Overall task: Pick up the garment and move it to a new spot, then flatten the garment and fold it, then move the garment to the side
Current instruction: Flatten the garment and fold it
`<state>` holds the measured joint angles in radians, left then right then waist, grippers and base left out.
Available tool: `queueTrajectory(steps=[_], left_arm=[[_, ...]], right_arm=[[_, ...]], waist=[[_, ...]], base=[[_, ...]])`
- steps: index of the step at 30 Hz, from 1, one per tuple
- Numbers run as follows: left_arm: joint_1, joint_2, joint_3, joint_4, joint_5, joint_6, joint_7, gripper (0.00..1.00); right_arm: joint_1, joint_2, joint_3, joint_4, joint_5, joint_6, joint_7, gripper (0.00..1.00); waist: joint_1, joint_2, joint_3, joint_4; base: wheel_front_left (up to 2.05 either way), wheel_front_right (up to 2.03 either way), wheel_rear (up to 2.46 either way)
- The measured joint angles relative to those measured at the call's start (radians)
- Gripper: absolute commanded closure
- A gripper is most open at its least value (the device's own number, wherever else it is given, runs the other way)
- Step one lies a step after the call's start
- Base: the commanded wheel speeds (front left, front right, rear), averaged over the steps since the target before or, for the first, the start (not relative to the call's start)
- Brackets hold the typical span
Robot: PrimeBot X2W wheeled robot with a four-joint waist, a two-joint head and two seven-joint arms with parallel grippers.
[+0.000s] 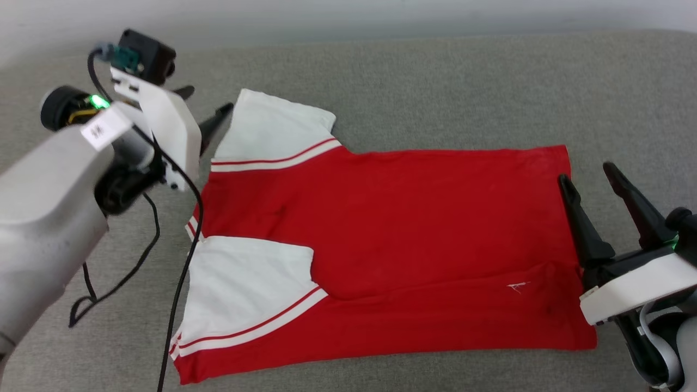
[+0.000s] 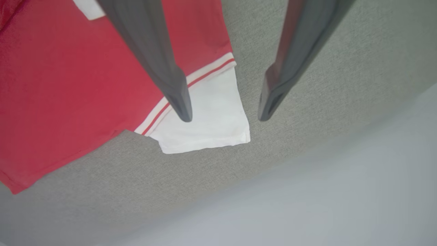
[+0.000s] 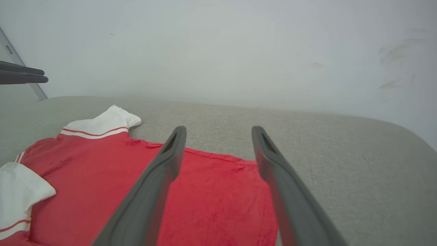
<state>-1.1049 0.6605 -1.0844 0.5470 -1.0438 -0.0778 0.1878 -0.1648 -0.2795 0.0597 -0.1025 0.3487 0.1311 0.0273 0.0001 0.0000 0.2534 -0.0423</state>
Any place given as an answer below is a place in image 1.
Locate thin black looped cable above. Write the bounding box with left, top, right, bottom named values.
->
left=68, top=192, right=162, bottom=328

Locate long black camera cable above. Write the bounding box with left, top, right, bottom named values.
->
left=87, top=45, right=205, bottom=392

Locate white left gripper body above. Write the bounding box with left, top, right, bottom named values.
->
left=41, top=68, right=203, bottom=192

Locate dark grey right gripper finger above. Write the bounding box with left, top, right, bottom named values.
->
left=558, top=174, right=616, bottom=269
left=603, top=162, right=679, bottom=252

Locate red white basketball jersey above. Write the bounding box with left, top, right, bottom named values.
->
left=169, top=88, right=598, bottom=385

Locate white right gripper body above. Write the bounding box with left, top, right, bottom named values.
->
left=579, top=242, right=697, bottom=327

